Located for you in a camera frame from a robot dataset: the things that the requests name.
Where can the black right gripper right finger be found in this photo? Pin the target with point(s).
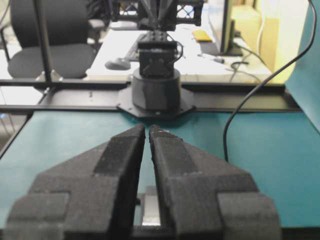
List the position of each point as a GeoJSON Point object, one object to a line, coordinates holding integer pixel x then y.
{"type": "Point", "coordinates": [202, 197]}

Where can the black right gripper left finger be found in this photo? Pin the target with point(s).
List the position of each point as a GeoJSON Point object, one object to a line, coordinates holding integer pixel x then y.
{"type": "Point", "coordinates": [91, 196]}

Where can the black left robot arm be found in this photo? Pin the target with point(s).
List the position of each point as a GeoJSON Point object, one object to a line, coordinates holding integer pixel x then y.
{"type": "Point", "coordinates": [157, 54]}

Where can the black computer mouse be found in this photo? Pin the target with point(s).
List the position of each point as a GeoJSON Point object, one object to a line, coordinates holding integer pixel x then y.
{"type": "Point", "coordinates": [118, 64]}

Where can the yellow sticky note pad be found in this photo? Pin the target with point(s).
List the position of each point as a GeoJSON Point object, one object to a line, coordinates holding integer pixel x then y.
{"type": "Point", "coordinates": [201, 36]}

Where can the computer monitor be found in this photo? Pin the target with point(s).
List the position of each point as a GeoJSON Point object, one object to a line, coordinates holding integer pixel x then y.
{"type": "Point", "coordinates": [227, 45]}

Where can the black office chair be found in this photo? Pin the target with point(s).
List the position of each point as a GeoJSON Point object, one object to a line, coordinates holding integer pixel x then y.
{"type": "Point", "coordinates": [68, 31]}

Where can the black aluminium frame rail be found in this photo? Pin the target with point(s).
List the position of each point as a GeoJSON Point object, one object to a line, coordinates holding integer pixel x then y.
{"type": "Point", "coordinates": [150, 99]}

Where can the black vertical frame post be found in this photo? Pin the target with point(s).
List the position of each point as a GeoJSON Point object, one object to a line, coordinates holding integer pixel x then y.
{"type": "Point", "coordinates": [43, 39]}

